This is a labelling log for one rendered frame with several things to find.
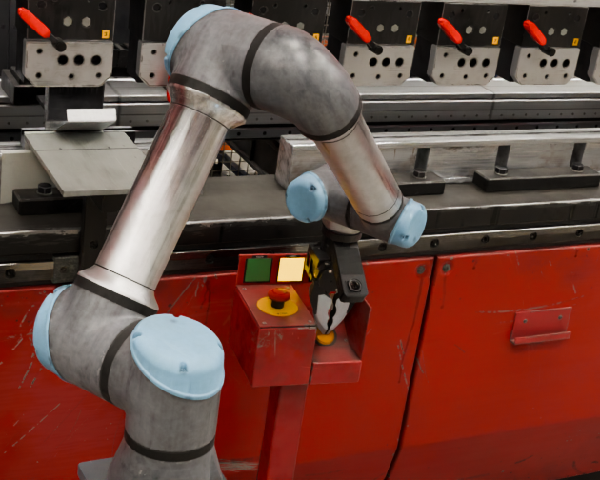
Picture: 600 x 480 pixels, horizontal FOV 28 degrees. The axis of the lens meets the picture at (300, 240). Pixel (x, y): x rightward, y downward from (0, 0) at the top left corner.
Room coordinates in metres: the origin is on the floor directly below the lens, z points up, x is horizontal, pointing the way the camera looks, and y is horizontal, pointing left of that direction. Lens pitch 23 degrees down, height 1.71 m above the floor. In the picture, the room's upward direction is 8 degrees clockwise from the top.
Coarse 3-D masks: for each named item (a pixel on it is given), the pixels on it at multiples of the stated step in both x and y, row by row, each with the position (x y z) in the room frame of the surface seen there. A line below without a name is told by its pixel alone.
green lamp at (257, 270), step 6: (270, 258) 1.94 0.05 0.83; (252, 264) 1.93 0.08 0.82; (258, 264) 1.93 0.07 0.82; (264, 264) 1.94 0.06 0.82; (270, 264) 1.94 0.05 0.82; (246, 270) 1.93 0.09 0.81; (252, 270) 1.93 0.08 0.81; (258, 270) 1.93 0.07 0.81; (264, 270) 1.94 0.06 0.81; (246, 276) 1.93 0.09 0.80; (252, 276) 1.93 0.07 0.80; (258, 276) 1.94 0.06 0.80; (264, 276) 1.94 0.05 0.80
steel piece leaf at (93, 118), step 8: (72, 112) 1.92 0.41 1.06; (80, 112) 1.93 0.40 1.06; (88, 112) 1.93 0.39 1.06; (96, 112) 1.94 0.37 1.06; (104, 112) 1.94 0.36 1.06; (112, 112) 1.95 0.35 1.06; (72, 120) 1.91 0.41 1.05; (80, 120) 1.92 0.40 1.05; (88, 120) 1.93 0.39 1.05; (96, 120) 1.93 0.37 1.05; (104, 120) 1.94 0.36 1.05; (112, 120) 1.95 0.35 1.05; (64, 128) 1.96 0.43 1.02; (72, 128) 1.97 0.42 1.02; (80, 128) 1.97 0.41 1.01; (88, 128) 1.98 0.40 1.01; (96, 128) 1.99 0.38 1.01; (104, 128) 2.00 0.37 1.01
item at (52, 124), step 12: (48, 96) 1.97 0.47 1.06; (60, 96) 1.98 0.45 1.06; (72, 96) 1.99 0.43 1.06; (84, 96) 2.00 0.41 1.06; (96, 96) 2.01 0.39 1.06; (48, 108) 1.97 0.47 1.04; (60, 108) 1.98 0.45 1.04; (72, 108) 1.99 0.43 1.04; (84, 108) 2.00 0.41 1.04; (96, 108) 2.01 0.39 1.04; (48, 120) 1.97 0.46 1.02; (60, 120) 1.98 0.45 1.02
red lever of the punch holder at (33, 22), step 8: (24, 8) 1.89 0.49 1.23; (24, 16) 1.88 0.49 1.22; (32, 16) 1.89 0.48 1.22; (32, 24) 1.88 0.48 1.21; (40, 24) 1.89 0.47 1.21; (40, 32) 1.89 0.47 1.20; (48, 32) 1.89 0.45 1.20; (56, 40) 1.91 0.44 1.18; (56, 48) 1.90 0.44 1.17; (64, 48) 1.90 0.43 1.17
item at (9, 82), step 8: (8, 72) 2.21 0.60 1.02; (8, 80) 2.17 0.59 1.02; (16, 80) 2.16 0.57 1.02; (8, 88) 2.17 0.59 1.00; (16, 88) 2.13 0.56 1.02; (24, 88) 2.14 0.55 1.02; (32, 88) 2.15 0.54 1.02; (40, 88) 2.15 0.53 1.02; (8, 96) 2.17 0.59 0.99; (16, 96) 2.13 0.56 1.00; (24, 96) 2.14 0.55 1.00; (32, 96) 2.15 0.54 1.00; (40, 96) 2.14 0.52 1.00; (16, 104) 2.13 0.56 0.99; (24, 104) 2.14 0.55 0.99; (32, 104) 2.15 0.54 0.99; (40, 104) 2.12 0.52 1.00
